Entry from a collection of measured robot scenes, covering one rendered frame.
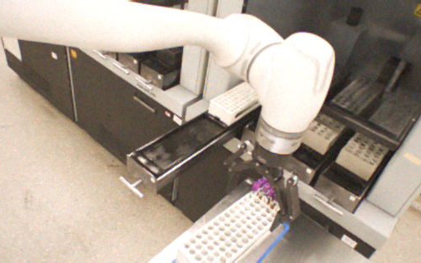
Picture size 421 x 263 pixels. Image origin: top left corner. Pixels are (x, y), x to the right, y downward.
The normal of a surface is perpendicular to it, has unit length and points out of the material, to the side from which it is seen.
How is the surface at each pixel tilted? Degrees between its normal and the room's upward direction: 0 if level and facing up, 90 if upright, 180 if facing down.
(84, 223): 0
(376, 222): 0
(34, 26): 106
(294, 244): 0
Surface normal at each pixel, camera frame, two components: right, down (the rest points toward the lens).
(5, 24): 0.37, 0.86
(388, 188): -0.64, 0.41
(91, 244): 0.15, -0.76
